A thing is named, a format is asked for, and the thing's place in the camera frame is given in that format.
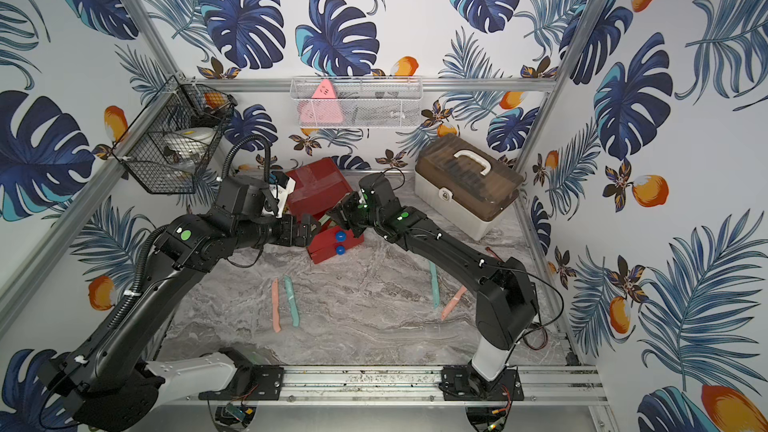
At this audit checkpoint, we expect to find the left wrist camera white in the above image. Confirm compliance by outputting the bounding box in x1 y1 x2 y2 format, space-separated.
269 171 296 218

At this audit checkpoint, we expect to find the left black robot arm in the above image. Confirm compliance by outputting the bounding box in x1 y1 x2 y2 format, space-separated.
37 134 319 431

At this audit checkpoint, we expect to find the pink fruit knife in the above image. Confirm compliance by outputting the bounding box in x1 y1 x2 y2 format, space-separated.
441 286 467 321
270 279 281 333

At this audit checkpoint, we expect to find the teal fruit knife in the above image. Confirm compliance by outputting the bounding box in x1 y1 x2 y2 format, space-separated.
429 262 441 309
284 276 300 328

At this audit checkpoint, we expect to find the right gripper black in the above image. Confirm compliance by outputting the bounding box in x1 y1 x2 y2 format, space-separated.
324 191 384 238

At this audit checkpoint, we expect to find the red three-drawer cabinet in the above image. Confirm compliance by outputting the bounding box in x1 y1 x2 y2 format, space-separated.
287 158 364 264

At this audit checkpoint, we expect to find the clear wall shelf basket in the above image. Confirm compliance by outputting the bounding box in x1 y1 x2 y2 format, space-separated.
290 76 423 129

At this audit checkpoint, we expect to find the pink fruit knife right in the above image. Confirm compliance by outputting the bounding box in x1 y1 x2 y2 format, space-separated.
441 286 467 321

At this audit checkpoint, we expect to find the aluminium front rail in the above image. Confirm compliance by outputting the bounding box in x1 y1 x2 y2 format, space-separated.
116 363 608 407

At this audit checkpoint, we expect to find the black wire basket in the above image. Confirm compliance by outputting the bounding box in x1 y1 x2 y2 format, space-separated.
110 76 237 195

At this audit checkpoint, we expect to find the pink triangle item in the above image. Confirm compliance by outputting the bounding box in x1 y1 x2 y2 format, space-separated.
298 79 344 126

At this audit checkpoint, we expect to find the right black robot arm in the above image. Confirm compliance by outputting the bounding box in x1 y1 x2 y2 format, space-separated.
327 171 565 400

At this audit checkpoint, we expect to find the white object in basket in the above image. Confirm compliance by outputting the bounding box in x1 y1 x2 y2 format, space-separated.
162 127 215 161

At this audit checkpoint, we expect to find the brown lid storage box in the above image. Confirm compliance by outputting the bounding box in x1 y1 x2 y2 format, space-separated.
415 135 524 241

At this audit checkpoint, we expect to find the pink fruit knife left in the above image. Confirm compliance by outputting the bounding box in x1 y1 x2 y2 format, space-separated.
270 279 281 333

